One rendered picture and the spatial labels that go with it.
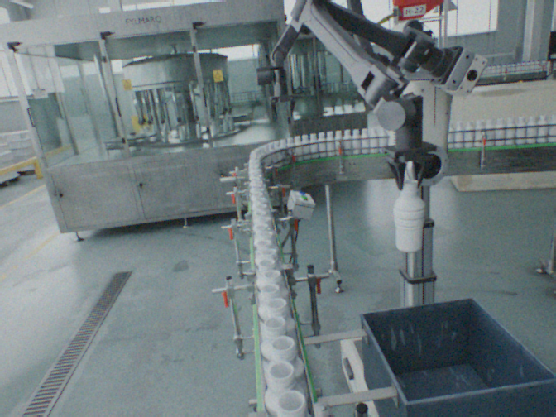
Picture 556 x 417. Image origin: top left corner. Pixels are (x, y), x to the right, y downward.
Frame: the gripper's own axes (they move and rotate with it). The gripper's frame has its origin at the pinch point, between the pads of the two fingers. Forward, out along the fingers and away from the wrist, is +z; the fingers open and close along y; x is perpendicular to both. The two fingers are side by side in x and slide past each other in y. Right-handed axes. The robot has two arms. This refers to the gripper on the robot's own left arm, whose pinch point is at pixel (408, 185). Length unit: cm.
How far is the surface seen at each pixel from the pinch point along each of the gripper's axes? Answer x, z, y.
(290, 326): -20.4, 16.7, -32.8
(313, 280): 3.0, 22.0, -23.3
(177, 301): 193, 135, -97
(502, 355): -12.4, 42.0, 18.1
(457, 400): -27.8, 35.0, -3.2
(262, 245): 12.5, 14.8, -34.3
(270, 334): -25.8, 13.6, -37.1
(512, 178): 323, 126, 285
